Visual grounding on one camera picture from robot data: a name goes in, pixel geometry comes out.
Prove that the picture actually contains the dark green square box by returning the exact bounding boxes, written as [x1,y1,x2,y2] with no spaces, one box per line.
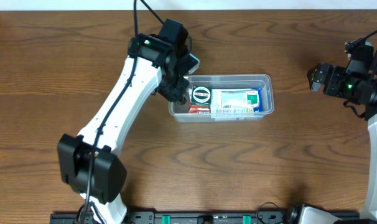
[191,86,212,107]

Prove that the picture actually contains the red medicine packet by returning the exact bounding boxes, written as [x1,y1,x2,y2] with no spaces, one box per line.
[188,88,210,114]

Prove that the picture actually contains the white green medicine box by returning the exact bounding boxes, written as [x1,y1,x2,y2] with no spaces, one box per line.
[220,89,261,109]

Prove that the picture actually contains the blue white medicine box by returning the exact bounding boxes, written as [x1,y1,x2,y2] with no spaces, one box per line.
[210,88,264,116]

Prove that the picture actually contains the dark bottle white cap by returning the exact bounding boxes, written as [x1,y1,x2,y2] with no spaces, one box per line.
[175,96,190,113]

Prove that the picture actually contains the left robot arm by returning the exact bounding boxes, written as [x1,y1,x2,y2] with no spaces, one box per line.
[57,34,199,223]

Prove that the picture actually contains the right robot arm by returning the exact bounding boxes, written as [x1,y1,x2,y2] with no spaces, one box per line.
[307,38,377,223]

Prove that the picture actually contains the clear plastic container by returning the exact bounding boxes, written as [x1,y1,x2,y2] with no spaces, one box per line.
[169,74,274,122]

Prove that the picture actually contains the right black cable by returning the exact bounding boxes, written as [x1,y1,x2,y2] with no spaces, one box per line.
[343,24,377,119]

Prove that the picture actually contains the black cable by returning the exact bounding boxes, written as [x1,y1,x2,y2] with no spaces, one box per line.
[75,0,166,224]
[343,24,377,119]

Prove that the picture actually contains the left black cable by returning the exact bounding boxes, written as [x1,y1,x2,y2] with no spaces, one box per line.
[75,0,166,224]

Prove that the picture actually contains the black mounting rail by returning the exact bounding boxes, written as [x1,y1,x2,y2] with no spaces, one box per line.
[49,211,360,224]

